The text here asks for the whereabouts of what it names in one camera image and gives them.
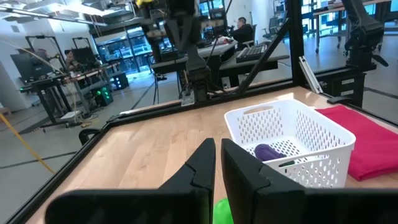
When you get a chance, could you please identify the green toy vegetable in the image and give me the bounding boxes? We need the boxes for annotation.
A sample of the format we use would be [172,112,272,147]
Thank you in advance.
[213,198,234,224]

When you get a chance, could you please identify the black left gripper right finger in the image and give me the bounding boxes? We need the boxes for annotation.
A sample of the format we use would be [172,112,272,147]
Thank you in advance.
[220,138,398,224]

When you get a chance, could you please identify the computer case with green lights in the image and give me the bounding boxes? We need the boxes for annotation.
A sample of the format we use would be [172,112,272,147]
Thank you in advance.
[93,84,114,107]

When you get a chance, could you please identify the white table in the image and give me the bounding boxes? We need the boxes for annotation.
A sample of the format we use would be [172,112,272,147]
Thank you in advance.
[197,39,239,59]

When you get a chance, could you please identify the person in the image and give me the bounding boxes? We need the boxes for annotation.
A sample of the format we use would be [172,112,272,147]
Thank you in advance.
[63,49,82,72]
[229,17,254,52]

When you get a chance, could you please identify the computer case with blue lights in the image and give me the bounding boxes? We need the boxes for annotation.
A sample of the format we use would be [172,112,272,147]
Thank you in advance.
[110,73,130,91]

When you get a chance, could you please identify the purple toy eggplant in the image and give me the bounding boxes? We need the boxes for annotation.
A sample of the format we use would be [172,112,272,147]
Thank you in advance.
[254,143,296,168]

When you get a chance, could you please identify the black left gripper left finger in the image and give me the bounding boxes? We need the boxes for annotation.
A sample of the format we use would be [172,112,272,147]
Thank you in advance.
[45,138,217,224]

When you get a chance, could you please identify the black diagonal frame brace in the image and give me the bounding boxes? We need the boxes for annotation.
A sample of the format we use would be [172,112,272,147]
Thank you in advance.
[238,17,292,94]

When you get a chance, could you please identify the grey desk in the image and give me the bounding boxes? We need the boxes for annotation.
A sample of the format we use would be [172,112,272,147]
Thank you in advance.
[219,51,290,88]

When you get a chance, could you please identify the white perforated plastic basket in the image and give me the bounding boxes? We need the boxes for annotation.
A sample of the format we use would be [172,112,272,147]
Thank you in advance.
[223,98,357,189]

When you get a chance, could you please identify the black vertical frame post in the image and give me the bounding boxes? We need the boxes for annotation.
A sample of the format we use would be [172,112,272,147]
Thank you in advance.
[285,0,307,88]

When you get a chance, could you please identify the black monitor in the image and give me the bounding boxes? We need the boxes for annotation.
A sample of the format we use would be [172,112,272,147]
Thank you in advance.
[72,37,97,68]
[10,51,53,83]

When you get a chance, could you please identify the red folded cloth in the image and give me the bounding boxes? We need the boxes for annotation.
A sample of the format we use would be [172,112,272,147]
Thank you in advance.
[315,105,398,182]

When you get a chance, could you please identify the black computer keyboard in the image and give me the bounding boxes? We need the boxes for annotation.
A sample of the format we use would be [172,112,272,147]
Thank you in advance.
[235,43,269,64]

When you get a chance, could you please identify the black drawer cabinet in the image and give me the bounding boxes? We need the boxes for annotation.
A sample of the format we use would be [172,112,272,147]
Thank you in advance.
[317,63,377,108]

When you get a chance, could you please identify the black curved handle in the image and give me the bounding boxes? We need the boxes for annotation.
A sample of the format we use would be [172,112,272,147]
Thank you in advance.
[78,128,102,146]

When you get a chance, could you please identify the long cluttered workbench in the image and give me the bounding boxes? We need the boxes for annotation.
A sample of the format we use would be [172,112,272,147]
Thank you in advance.
[20,62,121,125]

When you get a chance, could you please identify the silver aluminium extrusion bars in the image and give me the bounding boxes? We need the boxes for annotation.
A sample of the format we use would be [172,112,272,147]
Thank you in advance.
[298,55,324,95]

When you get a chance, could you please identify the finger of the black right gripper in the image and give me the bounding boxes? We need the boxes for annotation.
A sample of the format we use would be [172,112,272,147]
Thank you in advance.
[164,20,187,52]
[185,18,201,52]

